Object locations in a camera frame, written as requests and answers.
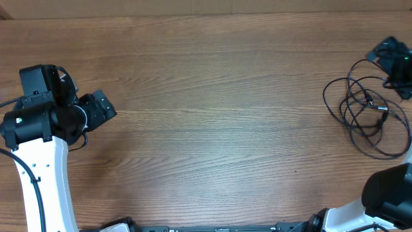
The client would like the black USB cable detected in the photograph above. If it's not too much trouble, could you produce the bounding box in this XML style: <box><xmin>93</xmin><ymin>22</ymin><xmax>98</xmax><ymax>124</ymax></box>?
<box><xmin>322</xmin><ymin>76</ymin><xmax>392</xmax><ymax>142</ymax></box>
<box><xmin>339</xmin><ymin>59</ymin><xmax>412</xmax><ymax>160</ymax></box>

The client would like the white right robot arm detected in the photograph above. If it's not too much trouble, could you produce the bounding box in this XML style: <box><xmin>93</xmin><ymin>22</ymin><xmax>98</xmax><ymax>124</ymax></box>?
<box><xmin>293</xmin><ymin>72</ymin><xmax>411</xmax><ymax>231</ymax></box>

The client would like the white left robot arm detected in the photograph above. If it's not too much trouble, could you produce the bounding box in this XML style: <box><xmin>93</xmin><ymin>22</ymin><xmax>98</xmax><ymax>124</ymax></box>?
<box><xmin>1</xmin><ymin>90</ymin><xmax>117</xmax><ymax>231</ymax></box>

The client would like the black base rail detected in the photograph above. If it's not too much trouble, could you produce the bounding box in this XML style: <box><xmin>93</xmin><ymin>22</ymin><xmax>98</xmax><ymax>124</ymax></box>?
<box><xmin>79</xmin><ymin>217</ymin><xmax>310</xmax><ymax>232</ymax></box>

